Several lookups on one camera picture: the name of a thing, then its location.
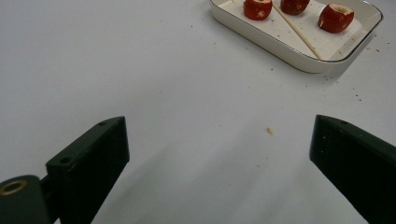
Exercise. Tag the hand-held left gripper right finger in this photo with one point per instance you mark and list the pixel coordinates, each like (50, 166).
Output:
(358, 161)

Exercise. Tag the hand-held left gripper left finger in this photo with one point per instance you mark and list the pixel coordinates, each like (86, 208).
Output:
(90, 168)

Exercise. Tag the white rectangular tray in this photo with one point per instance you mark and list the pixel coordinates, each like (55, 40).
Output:
(330, 46)

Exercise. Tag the thin wooden skewer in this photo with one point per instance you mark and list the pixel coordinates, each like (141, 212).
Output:
(297, 32)

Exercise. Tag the cored red hawthorn fruit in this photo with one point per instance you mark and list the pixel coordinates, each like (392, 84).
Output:
(257, 10)
(294, 6)
(335, 19)

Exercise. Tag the small pale crumb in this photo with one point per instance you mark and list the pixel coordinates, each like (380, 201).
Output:
(270, 130)

